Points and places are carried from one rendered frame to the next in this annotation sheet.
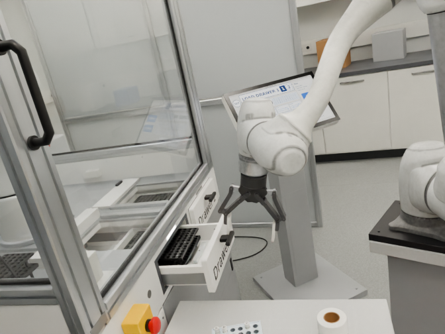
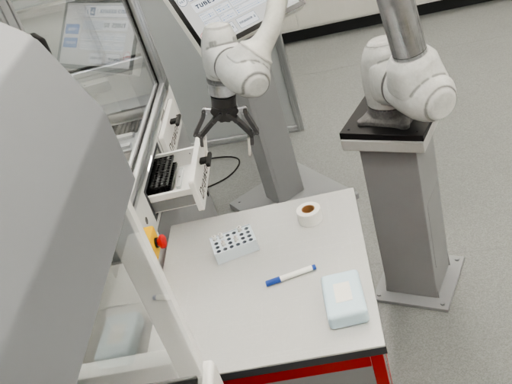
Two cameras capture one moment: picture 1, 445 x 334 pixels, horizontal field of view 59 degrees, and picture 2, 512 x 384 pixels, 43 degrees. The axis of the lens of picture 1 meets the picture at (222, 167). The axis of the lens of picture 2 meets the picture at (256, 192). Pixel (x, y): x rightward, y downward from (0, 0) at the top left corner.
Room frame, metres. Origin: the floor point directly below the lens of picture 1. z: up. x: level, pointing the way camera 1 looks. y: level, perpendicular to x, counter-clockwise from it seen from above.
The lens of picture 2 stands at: (-0.71, 0.10, 1.90)
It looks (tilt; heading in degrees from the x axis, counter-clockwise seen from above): 34 degrees down; 354
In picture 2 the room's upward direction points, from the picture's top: 18 degrees counter-clockwise
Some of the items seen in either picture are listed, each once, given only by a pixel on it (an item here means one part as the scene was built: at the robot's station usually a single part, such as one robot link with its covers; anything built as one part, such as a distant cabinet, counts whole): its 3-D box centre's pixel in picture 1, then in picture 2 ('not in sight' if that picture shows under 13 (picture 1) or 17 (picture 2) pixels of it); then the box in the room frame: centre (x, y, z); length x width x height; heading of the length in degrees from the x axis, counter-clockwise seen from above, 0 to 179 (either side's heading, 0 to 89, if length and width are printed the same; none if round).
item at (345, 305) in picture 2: not in sight; (344, 298); (0.40, -0.14, 0.78); 0.15 x 0.10 x 0.04; 166
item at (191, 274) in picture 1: (157, 253); (139, 186); (1.13, 0.26, 0.86); 0.40 x 0.26 x 0.06; 73
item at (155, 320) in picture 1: (153, 325); (160, 241); (0.77, 0.23, 0.88); 0.04 x 0.03 x 0.04; 163
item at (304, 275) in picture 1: (295, 209); (267, 116); (1.93, -0.34, 0.51); 0.50 x 0.45 x 1.02; 19
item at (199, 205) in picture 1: (204, 205); (171, 129); (1.41, 0.10, 0.87); 0.29 x 0.02 x 0.11; 163
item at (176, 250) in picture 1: (159, 252); (140, 184); (1.12, 0.25, 0.87); 0.22 x 0.18 x 0.06; 73
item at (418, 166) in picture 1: (428, 176); (387, 70); (1.11, -0.62, 0.94); 0.18 x 0.16 x 0.22; 5
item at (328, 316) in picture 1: (332, 324); (309, 214); (0.77, -0.18, 0.78); 0.07 x 0.07 x 0.04
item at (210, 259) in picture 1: (219, 248); (200, 170); (1.07, 0.06, 0.87); 0.29 x 0.02 x 0.11; 163
